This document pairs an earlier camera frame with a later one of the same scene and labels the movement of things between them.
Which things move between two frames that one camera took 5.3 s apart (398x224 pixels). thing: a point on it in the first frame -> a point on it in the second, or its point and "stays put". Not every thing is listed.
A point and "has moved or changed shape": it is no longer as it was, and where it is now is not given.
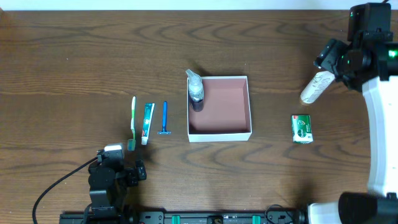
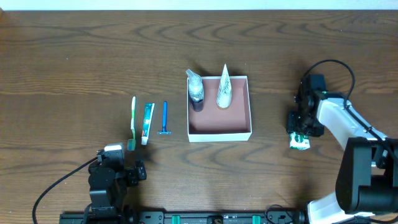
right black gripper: [328, 55] -> [296, 123]
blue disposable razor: [165, 121] stays put
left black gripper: [134, 173] stays put
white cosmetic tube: [316, 86] has moved or changed shape
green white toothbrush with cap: [131, 142] stays put
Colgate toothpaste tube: [148, 109] stays put
